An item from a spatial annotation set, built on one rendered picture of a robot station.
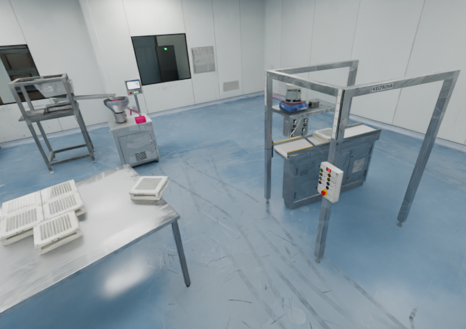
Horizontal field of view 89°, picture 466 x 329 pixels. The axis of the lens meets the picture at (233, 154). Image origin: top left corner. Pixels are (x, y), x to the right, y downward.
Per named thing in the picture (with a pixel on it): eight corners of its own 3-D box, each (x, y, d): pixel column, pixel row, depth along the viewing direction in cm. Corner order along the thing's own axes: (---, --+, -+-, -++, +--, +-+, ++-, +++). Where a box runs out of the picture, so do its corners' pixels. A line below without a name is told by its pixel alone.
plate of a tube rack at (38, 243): (35, 250, 146) (34, 247, 145) (34, 228, 163) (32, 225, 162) (80, 230, 159) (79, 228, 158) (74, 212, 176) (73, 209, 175)
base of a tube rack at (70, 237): (39, 255, 148) (37, 252, 147) (37, 233, 165) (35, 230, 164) (82, 235, 161) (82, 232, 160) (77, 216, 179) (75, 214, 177)
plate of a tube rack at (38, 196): (1, 221, 171) (0, 218, 171) (3, 205, 189) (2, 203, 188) (42, 205, 185) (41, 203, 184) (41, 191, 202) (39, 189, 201)
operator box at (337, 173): (332, 203, 175) (338, 173, 163) (317, 191, 189) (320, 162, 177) (338, 200, 177) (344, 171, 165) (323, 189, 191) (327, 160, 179)
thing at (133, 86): (134, 118, 407) (124, 80, 378) (133, 116, 415) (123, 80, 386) (148, 115, 416) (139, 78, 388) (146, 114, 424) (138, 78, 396)
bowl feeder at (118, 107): (111, 126, 373) (104, 103, 356) (109, 121, 402) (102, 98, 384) (143, 120, 394) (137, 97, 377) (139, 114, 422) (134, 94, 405)
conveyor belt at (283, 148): (286, 159, 249) (286, 155, 247) (273, 150, 270) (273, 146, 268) (380, 135, 291) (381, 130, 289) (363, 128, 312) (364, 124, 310)
